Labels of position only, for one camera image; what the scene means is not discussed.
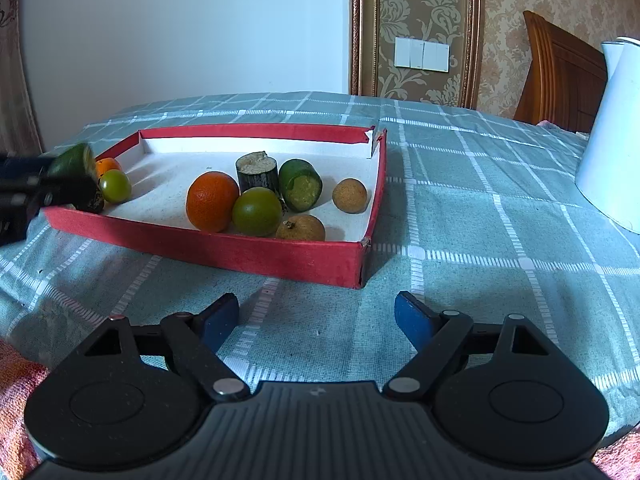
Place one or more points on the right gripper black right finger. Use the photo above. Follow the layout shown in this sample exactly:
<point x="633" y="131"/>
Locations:
<point x="445" y="340"/>

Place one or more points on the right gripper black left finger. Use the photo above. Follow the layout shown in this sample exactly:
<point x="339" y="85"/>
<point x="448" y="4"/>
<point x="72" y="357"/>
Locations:
<point x="188" y="342"/>

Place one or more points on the green avocado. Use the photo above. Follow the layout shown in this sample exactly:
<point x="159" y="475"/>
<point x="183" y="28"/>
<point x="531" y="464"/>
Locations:
<point x="77" y="161"/>

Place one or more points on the small orange tangerine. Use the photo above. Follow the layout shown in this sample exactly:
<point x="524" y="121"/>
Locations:
<point x="106" y="164"/>

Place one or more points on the dark green round fruit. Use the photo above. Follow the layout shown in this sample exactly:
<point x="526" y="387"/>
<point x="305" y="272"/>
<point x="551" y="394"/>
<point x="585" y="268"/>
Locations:
<point x="115" y="186"/>

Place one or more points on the large orange tangerine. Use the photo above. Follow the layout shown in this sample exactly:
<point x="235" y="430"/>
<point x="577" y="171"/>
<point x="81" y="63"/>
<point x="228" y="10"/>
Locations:
<point x="209" y="201"/>

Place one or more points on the light green lime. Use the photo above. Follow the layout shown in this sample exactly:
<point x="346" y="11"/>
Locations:
<point x="257" y="212"/>

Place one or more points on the tan longan fruit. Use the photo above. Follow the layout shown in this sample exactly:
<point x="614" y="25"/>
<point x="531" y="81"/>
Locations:
<point x="303" y="227"/>
<point x="350" y="196"/>

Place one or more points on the dark sugarcane piece white end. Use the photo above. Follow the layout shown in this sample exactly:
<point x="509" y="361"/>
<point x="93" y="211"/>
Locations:
<point x="257" y="170"/>

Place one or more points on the green cucumber piece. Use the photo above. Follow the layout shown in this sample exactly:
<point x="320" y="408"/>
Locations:
<point x="300" y="185"/>

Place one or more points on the brown sugarcane log piece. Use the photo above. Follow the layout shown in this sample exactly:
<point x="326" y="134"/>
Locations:
<point x="85" y="195"/>

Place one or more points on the brown curtain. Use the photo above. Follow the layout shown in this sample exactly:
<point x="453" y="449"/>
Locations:
<point x="19" y="131"/>

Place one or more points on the red shallow cardboard box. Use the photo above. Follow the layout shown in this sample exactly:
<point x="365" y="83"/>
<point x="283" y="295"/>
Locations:
<point x="162" y="163"/>

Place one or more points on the green plaid bedsheet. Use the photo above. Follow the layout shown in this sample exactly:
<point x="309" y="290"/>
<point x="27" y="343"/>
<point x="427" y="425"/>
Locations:
<point x="480" y="214"/>

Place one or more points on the pink towel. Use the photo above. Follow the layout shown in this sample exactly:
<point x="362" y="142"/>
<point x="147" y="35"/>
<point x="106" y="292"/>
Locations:
<point x="18" y="379"/>

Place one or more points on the white electric kettle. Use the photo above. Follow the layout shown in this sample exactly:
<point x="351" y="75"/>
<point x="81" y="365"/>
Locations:
<point x="608" y="175"/>

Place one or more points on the brown wooden headboard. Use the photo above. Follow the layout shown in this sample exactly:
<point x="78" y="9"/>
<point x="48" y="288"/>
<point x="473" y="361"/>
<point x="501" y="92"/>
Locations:
<point x="566" y="78"/>

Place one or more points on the white wall switch panel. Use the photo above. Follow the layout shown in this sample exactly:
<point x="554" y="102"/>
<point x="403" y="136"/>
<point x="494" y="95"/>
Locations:
<point x="421" y="55"/>

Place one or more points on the gold ornate wall frame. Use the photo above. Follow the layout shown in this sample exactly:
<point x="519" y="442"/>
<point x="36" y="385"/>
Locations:
<point x="375" y="24"/>

